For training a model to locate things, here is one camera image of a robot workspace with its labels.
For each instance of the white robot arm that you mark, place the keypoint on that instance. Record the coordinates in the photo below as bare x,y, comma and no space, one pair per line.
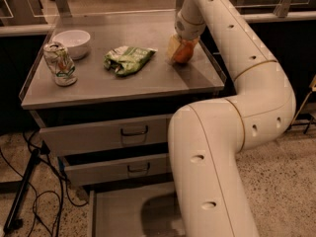
204,136

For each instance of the white ceramic bowl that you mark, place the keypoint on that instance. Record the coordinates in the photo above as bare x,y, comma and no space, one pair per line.
76,41

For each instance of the crushed soda can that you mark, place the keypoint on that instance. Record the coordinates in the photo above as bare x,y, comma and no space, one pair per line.
59,63

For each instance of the orange fruit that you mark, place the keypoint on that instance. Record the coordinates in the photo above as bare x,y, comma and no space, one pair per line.
183,54

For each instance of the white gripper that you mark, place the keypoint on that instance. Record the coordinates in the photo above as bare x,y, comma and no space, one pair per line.
188,29

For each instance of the bottom drawer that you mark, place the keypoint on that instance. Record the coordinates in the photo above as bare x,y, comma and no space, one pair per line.
148,211

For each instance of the green chip bag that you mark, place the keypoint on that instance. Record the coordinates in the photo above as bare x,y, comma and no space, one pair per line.
127,60

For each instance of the middle drawer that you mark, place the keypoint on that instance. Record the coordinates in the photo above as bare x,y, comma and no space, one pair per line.
116,170

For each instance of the wheeled cart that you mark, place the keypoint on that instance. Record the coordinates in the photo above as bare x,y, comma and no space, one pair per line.
307,108

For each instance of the grey metal drawer cabinet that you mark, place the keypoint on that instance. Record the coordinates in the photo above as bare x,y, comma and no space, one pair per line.
159,88

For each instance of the top drawer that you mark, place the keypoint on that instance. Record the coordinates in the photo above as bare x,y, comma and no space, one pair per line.
105,135

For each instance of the drawer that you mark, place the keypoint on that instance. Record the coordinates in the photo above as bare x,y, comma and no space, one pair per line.
116,170
105,135
148,211

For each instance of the black floor stand bar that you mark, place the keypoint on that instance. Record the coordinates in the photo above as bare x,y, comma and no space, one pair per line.
20,193

